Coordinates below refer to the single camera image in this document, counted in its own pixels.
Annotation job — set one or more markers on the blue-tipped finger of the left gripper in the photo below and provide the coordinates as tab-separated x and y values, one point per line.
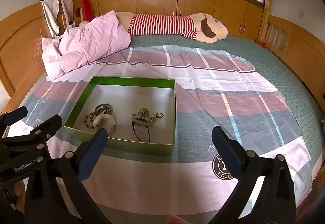
9	118

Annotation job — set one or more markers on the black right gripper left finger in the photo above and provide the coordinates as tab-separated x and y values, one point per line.
75	167

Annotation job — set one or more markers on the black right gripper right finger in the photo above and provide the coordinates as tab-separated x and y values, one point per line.
265	190

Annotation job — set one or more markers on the wooden headboard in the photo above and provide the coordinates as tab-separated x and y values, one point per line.
21	62

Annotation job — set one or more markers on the green quilted mattress cover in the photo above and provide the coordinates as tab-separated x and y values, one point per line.
302	104

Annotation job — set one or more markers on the pink crumpled duvet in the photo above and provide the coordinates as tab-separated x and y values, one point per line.
82	45

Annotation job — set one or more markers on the green cardboard box lid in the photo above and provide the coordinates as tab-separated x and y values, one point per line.
139	114

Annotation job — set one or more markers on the white towel on headboard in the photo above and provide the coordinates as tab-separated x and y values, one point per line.
51	10

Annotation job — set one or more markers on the red cloth on chair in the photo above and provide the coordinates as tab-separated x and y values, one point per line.
87	10

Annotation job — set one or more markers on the pink towel on headboard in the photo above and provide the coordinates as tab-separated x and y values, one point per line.
67	6

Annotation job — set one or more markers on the plaid pink grey bed sheet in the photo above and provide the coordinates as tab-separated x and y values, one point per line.
213	88

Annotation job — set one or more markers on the wooden footboard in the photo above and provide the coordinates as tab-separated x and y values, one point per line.
300	50

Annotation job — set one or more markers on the striped shirt plush toy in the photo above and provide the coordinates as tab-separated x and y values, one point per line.
200	27

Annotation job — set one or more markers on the wooden wardrobe cabinets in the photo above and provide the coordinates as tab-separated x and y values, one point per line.
242	18

